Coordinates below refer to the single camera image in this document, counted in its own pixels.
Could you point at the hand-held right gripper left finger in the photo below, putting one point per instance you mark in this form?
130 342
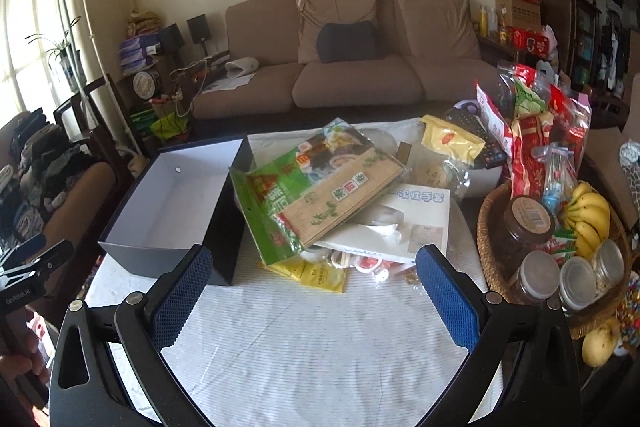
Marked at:
182 297

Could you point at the green sushi mat packet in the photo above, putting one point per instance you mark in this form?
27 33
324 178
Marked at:
280 187

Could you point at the grey lid jar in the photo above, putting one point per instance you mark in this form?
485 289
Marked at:
537 272

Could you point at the dark wooden cabinet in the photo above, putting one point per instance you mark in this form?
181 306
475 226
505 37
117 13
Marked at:
575 32

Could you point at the wicker basket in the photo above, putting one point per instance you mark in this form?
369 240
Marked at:
492 267

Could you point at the clear jar with nuts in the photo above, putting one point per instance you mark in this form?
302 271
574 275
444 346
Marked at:
607 264

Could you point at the brown sofa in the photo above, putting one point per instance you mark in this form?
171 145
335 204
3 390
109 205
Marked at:
360 82

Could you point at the beige disposable glove box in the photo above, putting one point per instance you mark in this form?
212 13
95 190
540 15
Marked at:
425 217

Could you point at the yellow folded fabric pile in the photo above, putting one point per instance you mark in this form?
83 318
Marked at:
142 23

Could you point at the white paper sheet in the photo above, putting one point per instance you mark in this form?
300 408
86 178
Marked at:
225 83

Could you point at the red gift box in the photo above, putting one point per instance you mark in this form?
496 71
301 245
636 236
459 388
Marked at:
530 39

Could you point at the flat yellow packet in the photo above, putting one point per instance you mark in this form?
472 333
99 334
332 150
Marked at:
320 277

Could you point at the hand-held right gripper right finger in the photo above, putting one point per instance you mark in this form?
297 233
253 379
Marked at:
447 302

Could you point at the green snack packet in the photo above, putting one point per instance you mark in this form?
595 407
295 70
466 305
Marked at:
527 99

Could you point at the silver lid jar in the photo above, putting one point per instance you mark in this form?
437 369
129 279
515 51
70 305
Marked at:
577 279

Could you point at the potted plant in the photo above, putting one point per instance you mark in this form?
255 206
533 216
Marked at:
60 52

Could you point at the purple tissue packs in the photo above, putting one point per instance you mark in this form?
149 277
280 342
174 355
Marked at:
135 52

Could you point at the dark wooden chair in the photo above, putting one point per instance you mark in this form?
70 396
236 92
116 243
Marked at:
90 107

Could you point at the black speaker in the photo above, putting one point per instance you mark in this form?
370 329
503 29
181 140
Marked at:
197 28
171 38

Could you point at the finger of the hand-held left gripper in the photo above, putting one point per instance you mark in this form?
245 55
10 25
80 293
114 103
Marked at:
47 257
22 247

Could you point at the yellow top clear bag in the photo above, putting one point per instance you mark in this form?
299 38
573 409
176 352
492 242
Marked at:
445 139

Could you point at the pile of clothes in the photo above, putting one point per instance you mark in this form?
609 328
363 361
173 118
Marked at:
45 162

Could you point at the white storage box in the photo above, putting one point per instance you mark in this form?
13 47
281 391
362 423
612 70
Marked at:
485 181

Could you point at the black remote control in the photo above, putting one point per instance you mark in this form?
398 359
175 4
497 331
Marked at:
487 147

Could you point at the brown glass jar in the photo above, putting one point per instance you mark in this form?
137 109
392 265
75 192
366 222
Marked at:
515 242

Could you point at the dark blue storage box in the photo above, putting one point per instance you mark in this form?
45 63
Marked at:
165 197

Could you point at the small brown box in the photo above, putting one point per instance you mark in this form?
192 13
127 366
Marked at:
402 152

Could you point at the yellow bottles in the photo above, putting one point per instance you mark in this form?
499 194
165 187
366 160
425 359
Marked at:
482 19

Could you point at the bunch of bananas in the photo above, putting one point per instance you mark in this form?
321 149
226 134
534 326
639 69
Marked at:
590 212

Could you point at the clear zip bag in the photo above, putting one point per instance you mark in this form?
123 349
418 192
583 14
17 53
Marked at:
555 177

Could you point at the person's left hand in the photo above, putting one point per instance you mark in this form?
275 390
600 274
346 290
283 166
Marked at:
17 367

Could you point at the white massager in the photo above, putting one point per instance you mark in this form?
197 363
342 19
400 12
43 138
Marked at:
242 67

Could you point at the brown cardboard box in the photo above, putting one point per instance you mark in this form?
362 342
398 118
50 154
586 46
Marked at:
517 9

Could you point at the round tin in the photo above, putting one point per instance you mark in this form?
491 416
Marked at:
143 84

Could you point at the white red snack packet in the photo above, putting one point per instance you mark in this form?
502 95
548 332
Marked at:
492 117

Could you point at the black cushion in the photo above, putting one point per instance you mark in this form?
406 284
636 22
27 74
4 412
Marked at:
350 42

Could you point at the brown armchair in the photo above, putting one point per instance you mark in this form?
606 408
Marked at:
92 189

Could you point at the green yellow bag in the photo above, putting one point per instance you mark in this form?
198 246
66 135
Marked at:
172 127

